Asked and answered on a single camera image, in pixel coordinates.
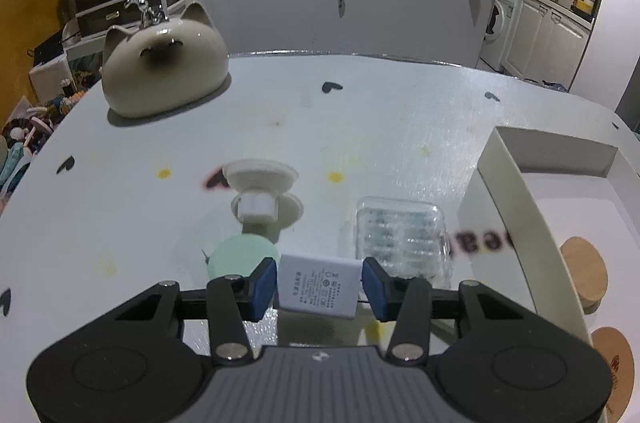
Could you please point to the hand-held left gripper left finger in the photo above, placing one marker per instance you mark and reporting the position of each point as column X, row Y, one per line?
column 265, row 289

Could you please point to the light wooden round coaster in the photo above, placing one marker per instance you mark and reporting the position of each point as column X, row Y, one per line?
column 582, row 270

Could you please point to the clear plastic blister pack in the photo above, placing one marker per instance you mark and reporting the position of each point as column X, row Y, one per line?
column 400, row 233

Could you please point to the brown round coaster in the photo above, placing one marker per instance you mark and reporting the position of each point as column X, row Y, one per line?
column 612, row 363

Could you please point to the white cardboard box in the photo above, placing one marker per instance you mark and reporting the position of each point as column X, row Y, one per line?
column 505, row 203

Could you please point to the white washing machine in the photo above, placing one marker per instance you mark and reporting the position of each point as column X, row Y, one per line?
column 500, row 25

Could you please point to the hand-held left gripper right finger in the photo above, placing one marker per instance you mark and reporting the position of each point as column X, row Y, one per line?
column 373, row 289

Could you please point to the pile of slippers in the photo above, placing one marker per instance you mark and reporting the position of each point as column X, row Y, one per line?
column 30, row 128

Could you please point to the mint green round disc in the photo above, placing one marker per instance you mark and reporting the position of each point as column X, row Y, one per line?
column 235, row 255

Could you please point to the yellow kitchen container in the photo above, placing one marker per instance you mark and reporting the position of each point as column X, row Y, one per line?
column 581, row 5

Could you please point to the cat-shaped ceramic jar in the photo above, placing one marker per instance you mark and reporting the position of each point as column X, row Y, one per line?
column 165, row 75

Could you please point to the white plastic suction holder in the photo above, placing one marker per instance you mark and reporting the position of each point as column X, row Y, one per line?
column 260, row 190

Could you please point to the white kitchen base cabinets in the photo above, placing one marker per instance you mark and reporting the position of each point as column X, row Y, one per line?
column 545, row 38

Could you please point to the white power adapter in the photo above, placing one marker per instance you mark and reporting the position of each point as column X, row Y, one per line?
column 317, row 285

